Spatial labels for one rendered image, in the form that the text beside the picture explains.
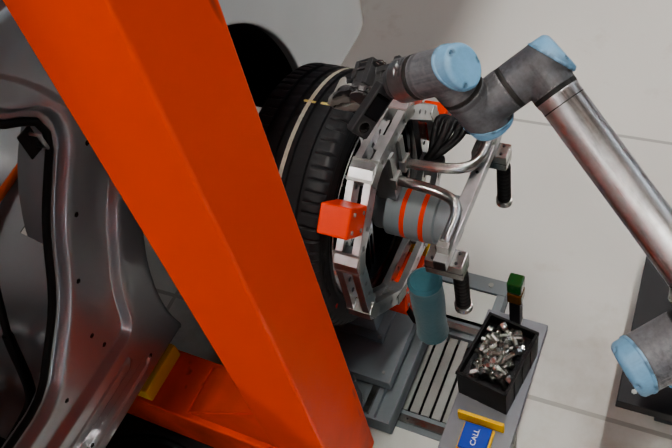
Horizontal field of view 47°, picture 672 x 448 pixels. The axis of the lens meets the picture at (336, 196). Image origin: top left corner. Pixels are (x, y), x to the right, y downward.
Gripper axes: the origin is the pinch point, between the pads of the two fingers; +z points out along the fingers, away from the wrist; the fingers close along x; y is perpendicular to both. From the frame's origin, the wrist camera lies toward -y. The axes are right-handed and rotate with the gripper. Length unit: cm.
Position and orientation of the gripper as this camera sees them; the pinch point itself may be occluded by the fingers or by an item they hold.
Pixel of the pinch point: (332, 105)
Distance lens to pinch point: 169.7
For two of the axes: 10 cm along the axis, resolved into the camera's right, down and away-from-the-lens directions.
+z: -6.5, 0.6, 7.6
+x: -7.1, -4.2, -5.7
